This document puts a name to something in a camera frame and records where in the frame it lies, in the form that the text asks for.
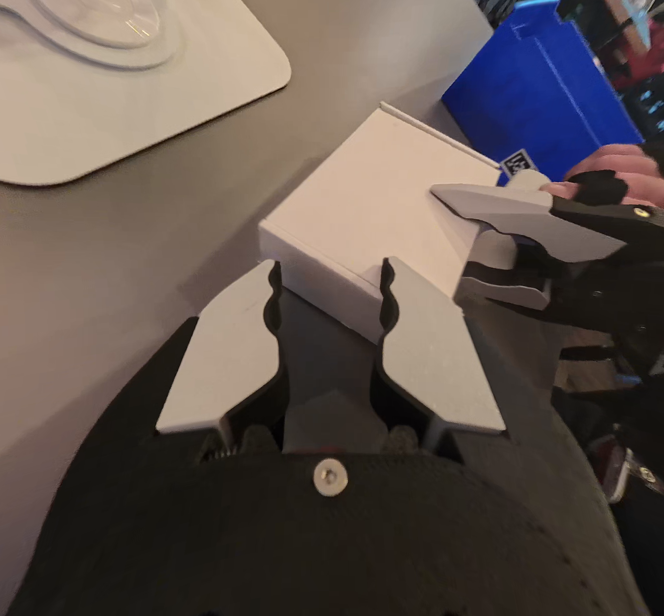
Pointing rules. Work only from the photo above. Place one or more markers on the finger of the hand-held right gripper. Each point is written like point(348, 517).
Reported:
point(493, 263)
point(518, 213)

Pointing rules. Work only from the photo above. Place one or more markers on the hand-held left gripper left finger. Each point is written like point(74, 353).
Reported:
point(223, 367)

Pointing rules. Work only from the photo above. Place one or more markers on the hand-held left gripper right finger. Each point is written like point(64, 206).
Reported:
point(441, 367)

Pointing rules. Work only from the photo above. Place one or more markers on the blue plastic bin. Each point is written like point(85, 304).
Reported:
point(544, 97)

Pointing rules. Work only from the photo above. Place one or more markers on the white cardboard box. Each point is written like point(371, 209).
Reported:
point(363, 195)

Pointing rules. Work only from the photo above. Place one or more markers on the person's right hand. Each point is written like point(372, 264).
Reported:
point(643, 185)

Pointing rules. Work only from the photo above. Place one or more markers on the white printed tag sticker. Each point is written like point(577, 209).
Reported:
point(518, 163)

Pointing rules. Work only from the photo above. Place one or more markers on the clear badge holder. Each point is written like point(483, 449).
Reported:
point(620, 470)

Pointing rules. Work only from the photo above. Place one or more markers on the person's dark clothing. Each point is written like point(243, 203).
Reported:
point(638, 548)

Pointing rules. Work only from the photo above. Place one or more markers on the clear acrylic stand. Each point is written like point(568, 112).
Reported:
point(93, 8)

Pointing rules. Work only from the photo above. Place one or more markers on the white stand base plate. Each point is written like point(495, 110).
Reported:
point(207, 81)

